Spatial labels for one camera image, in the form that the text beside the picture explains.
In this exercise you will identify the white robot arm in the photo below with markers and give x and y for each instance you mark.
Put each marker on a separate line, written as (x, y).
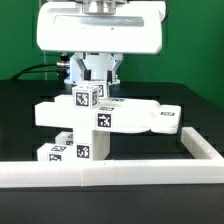
(97, 63)

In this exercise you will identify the white chair seat part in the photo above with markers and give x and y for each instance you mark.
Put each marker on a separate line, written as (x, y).
(91, 144)

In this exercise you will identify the white chair back part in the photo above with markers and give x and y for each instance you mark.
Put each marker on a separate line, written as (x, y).
(121, 115)

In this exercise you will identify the white tagged cube nut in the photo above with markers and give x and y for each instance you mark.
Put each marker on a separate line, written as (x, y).
(85, 96)
(102, 86)

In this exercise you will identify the white U-shaped obstacle frame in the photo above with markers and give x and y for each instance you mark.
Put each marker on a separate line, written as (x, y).
(206, 166)

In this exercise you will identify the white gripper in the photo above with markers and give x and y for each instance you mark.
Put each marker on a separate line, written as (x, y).
(133, 27)

